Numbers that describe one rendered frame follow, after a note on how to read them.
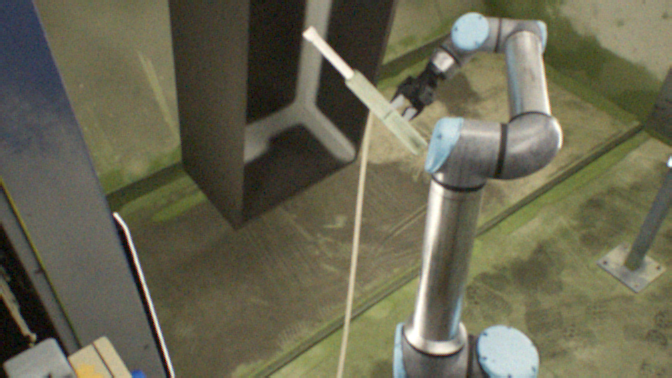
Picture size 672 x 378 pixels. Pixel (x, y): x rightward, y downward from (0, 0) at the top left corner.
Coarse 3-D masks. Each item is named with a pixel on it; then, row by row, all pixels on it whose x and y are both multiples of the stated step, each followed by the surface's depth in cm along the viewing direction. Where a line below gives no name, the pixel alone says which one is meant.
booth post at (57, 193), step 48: (0, 0) 103; (0, 48) 107; (48, 48) 111; (0, 96) 111; (48, 96) 116; (0, 144) 116; (48, 144) 121; (0, 192) 121; (48, 192) 127; (96, 192) 134; (48, 240) 134; (96, 240) 141; (48, 288) 141; (96, 288) 149; (96, 336) 158; (144, 336) 169
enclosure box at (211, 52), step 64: (192, 0) 188; (256, 0) 226; (320, 0) 247; (384, 0) 220; (192, 64) 209; (256, 64) 250; (320, 64) 267; (192, 128) 236; (256, 128) 280; (320, 128) 287; (256, 192) 264
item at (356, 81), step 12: (312, 36) 184; (324, 48) 186; (336, 60) 188; (348, 72) 190; (348, 84) 190; (360, 84) 190; (360, 96) 192; (372, 96) 192; (372, 108) 193; (384, 108) 194; (384, 120) 196; (396, 120) 195; (396, 132) 197; (408, 132) 197; (408, 144) 198; (420, 144) 199
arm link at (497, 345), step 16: (480, 336) 169; (496, 336) 169; (512, 336) 169; (480, 352) 166; (496, 352) 166; (512, 352) 166; (528, 352) 167; (480, 368) 166; (496, 368) 163; (512, 368) 163; (528, 368) 164
